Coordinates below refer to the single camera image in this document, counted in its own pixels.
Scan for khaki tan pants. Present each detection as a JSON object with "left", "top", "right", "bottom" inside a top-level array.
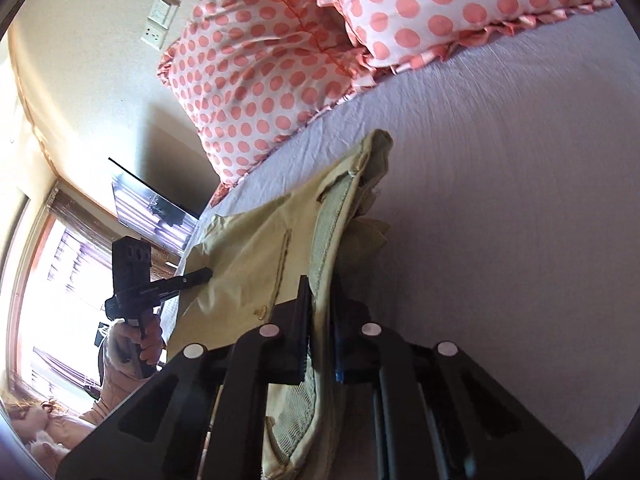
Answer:
[{"left": 164, "top": 130, "right": 393, "bottom": 479}]

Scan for person's left hand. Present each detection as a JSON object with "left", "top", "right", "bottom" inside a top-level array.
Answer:
[{"left": 105, "top": 314, "right": 164, "bottom": 379}]

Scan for black flat television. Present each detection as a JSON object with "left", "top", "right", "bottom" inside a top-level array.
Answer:
[{"left": 108, "top": 158, "right": 198, "bottom": 257}]

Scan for lavender bed sheet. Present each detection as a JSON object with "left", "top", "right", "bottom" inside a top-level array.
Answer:
[{"left": 196, "top": 6, "right": 639, "bottom": 479}]

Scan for left pink polka-dot pillow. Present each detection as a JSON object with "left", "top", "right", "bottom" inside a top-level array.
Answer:
[{"left": 157, "top": 0, "right": 373, "bottom": 204}]

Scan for white wall power socket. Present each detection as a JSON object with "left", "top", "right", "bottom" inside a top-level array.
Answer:
[{"left": 141, "top": 18, "right": 167, "bottom": 51}]

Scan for white wall light switch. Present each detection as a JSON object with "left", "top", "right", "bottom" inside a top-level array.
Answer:
[{"left": 148, "top": 0, "right": 180, "bottom": 29}]

